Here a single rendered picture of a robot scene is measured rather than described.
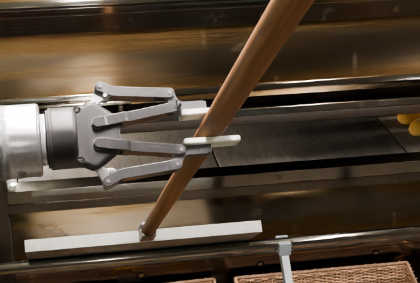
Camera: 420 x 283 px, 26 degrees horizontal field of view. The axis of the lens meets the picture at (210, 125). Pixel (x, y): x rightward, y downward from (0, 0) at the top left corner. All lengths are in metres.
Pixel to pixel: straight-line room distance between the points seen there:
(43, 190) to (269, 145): 0.71
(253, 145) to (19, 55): 0.80
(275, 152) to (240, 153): 0.10
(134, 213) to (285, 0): 1.98
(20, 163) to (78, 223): 1.58
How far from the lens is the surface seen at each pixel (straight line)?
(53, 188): 2.59
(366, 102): 2.48
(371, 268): 2.86
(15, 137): 1.07
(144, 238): 2.06
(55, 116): 1.09
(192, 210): 2.68
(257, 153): 2.76
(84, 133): 1.11
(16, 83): 2.44
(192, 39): 2.47
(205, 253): 2.29
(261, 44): 0.81
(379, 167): 2.74
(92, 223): 2.66
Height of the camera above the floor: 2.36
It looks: 24 degrees down
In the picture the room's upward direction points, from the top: straight up
